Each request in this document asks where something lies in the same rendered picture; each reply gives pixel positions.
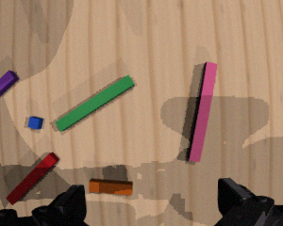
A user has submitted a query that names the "purple rod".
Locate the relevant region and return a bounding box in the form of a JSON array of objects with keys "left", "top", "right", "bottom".
[{"left": 0, "top": 71, "right": 19, "bottom": 97}]

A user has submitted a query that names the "orange rod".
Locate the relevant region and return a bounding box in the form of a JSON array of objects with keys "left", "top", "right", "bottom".
[{"left": 89, "top": 178, "right": 133, "bottom": 195}]

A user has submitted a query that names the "red rod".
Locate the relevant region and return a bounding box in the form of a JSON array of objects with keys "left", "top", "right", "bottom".
[{"left": 6, "top": 152, "right": 59, "bottom": 205}]

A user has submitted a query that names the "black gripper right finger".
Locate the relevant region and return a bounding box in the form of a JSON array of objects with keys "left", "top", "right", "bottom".
[{"left": 214, "top": 178, "right": 283, "bottom": 226}]

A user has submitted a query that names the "green rod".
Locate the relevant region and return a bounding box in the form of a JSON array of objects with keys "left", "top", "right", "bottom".
[{"left": 56, "top": 75, "right": 135, "bottom": 132}]

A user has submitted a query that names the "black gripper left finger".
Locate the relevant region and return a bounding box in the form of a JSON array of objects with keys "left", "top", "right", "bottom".
[{"left": 0, "top": 185, "right": 89, "bottom": 226}]

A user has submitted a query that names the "pink rod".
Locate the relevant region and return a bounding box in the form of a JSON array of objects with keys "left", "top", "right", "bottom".
[{"left": 187, "top": 62, "right": 218, "bottom": 162}]

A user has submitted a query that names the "small blue block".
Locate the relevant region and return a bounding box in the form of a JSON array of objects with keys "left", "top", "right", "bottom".
[{"left": 27, "top": 116, "right": 43, "bottom": 130}]

